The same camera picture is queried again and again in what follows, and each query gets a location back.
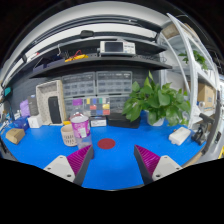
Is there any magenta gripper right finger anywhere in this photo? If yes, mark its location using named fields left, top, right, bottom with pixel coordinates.
left=134, top=145, right=182, bottom=185

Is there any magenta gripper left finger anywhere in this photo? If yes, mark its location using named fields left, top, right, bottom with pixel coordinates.
left=44, top=145, right=94, bottom=186

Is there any plastic water bottle purple label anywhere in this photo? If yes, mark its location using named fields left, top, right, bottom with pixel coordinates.
left=70, top=107, right=92, bottom=149

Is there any beige ceramic mug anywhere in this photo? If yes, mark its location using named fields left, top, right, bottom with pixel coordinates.
left=61, top=124, right=77, bottom=147

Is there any blue table mat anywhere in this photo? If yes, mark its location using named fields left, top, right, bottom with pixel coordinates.
left=3, top=118, right=202, bottom=190

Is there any white rectangular box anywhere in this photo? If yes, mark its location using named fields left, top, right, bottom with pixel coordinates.
left=169, top=127, right=191, bottom=146

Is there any red round coaster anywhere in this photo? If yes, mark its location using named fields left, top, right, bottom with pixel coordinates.
left=97, top=138, right=115, bottom=150

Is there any white label box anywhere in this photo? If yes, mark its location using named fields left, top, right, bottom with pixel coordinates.
left=90, top=116, right=107, bottom=127

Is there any black tool right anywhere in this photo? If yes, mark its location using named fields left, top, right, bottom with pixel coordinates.
left=191, top=113, right=214, bottom=145

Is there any black flat box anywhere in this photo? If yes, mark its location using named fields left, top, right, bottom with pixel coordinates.
left=107, top=113, right=141, bottom=129

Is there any small white cube box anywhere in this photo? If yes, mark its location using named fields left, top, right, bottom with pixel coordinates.
left=28, top=115, right=43, bottom=128

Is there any green potted plant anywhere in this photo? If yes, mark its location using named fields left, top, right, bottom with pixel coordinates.
left=122, top=73, right=191, bottom=126

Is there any colourful parts organizer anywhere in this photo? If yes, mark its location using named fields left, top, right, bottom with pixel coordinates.
left=64, top=94, right=131, bottom=118

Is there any small cardboard box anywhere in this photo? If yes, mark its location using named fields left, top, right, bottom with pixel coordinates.
left=6, top=128, right=25, bottom=144

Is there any black phone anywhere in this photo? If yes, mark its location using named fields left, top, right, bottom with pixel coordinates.
left=48, top=96, right=61, bottom=124

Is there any blue box left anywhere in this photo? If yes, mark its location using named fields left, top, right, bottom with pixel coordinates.
left=13, top=117, right=29, bottom=131

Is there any purple bag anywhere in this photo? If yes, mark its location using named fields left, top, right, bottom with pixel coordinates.
left=20, top=100, right=30, bottom=117

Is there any white perforated tray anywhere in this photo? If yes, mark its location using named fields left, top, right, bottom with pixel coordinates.
left=36, top=80, right=66, bottom=125

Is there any grey drawer organizer left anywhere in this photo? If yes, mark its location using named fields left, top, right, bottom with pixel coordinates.
left=62, top=72, right=95, bottom=98

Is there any grey drawer organizer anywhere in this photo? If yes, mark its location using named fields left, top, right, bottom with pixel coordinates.
left=96, top=71, right=132, bottom=94
left=62, top=72, right=95, bottom=98

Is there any cardboard box on rack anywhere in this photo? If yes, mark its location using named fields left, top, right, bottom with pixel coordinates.
left=190, top=83, right=215, bottom=110

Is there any grey drawer organizer right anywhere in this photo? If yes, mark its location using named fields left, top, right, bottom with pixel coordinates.
left=96, top=71, right=132, bottom=94

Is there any white metal rack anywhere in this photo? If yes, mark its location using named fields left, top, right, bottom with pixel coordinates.
left=159, top=13, right=220, bottom=129

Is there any green plant on rack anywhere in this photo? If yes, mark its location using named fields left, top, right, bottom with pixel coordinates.
left=179, top=50, right=208, bottom=70

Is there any white oscilloscope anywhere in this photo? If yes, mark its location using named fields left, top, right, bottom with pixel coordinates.
left=100, top=41, right=136, bottom=56

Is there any black wall shelf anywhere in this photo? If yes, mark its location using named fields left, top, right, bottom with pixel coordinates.
left=29, top=39, right=172, bottom=78

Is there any yellow cable on shelf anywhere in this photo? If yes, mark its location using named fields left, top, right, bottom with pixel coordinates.
left=64, top=49, right=90, bottom=63

